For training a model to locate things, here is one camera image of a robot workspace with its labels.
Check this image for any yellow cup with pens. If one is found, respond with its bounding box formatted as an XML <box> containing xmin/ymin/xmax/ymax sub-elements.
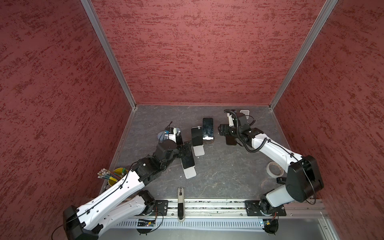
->
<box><xmin>98</xmin><ymin>168</ymin><xmax>128</xmax><ymax>187</ymax></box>

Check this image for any roll of tape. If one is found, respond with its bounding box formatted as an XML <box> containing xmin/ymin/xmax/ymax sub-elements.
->
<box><xmin>266</xmin><ymin>162</ymin><xmax>285</xmax><ymax>179</ymax></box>

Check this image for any grey oval pad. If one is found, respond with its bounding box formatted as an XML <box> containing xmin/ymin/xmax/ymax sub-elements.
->
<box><xmin>158</xmin><ymin>127</ymin><xmax>181</xmax><ymax>143</ymax></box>

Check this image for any aluminium rail frame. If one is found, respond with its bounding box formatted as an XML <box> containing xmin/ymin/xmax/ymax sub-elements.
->
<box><xmin>85</xmin><ymin>197</ymin><xmax>329</xmax><ymax>219</ymax></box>

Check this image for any black phone on wooden stand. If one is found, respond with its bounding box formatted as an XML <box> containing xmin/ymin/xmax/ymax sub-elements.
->
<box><xmin>203</xmin><ymin>118</ymin><xmax>214</xmax><ymax>141</ymax></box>

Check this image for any purple edged phone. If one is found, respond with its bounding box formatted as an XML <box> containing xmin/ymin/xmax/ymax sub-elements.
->
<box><xmin>176</xmin><ymin>131</ymin><xmax>183</xmax><ymax>146</ymax></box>

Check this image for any black phone with sticker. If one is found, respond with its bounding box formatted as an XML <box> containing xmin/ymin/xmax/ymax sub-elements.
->
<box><xmin>226</xmin><ymin>136</ymin><xmax>237</xmax><ymax>146</ymax></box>

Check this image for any black phone stand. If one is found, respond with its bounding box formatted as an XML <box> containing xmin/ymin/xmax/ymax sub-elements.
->
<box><xmin>191</xmin><ymin>126</ymin><xmax>204</xmax><ymax>147</ymax></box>

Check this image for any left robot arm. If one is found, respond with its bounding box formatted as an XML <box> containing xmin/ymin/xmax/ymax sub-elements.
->
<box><xmin>63</xmin><ymin>140</ymin><xmax>193</xmax><ymax>240</ymax></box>

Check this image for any white phone stand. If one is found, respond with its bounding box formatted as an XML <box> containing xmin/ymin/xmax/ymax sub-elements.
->
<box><xmin>193</xmin><ymin>145</ymin><xmax>205</xmax><ymax>157</ymax></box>
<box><xmin>240</xmin><ymin>110</ymin><xmax>250</xmax><ymax>120</ymax></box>
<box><xmin>183</xmin><ymin>166</ymin><xmax>197</xmax><ymax>180</ymax></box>

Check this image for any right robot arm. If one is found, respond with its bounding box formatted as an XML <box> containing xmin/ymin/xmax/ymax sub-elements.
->
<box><xmin>218</xmin><ymin>124</ymin><xmax>324</xmax><ymax>216</ymax></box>

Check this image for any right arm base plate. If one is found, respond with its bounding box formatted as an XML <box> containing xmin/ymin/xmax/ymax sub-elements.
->
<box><xmin>245</xmin><ymin>200</ymin><xmax>287</xmax><ymax>217</ymax></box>

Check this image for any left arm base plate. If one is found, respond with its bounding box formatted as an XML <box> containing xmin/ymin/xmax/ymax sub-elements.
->
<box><xmin>150</xmin><ymin>200</ymin><xmax>169</xmax><ymax>217</ymax></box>

